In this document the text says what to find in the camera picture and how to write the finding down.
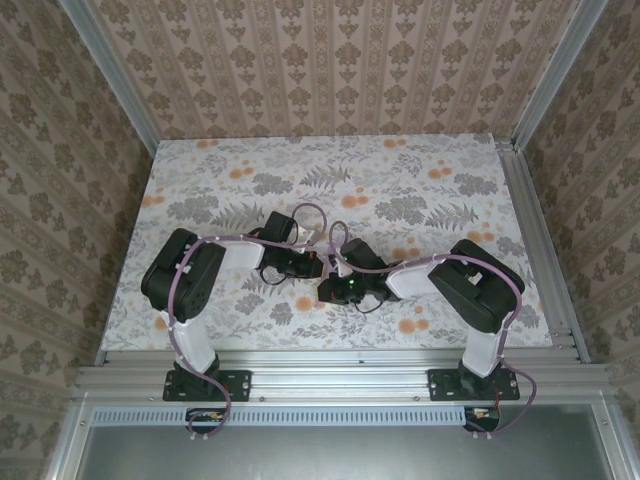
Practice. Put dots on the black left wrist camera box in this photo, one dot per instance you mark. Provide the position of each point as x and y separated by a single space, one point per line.
279 227

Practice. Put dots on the wide aluminium frame rail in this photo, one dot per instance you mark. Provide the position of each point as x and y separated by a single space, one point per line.
340 380

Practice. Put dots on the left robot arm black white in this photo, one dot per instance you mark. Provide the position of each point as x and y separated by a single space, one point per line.
180 280

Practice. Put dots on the grey metal panel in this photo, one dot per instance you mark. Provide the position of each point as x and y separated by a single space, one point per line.
325 455

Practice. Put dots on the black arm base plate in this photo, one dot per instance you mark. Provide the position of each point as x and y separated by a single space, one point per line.
240 385
442 385

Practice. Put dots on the floral patterned table cover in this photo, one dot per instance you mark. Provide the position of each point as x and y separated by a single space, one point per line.
225 165

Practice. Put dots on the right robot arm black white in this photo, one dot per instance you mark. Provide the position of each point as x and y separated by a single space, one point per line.
475 290

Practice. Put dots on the aluminium corner post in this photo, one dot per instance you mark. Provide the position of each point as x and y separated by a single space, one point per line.
550 75
118 75

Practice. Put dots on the black connector board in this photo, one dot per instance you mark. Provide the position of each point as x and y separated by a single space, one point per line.
482 419
205 417

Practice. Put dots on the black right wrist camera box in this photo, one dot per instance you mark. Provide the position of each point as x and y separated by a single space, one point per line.
362 255

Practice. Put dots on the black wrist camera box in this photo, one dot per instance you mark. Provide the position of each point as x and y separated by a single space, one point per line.
362 255
279 227

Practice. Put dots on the narrow aluminium frame rail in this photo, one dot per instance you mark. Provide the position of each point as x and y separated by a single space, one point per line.
612 440
72 440

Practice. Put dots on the purple paper sheet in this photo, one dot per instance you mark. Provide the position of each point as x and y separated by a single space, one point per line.
334 264

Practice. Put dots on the aluminium table side rail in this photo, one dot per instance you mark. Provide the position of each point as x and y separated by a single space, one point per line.
542 250

